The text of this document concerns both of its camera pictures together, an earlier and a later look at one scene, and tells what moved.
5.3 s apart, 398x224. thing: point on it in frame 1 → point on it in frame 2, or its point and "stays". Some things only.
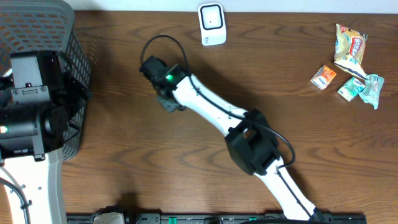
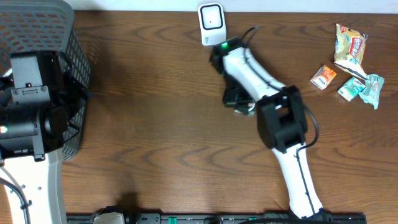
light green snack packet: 371,92 stays
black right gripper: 168,107 → 247,99
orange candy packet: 323,77 stays
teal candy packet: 351,88 stays
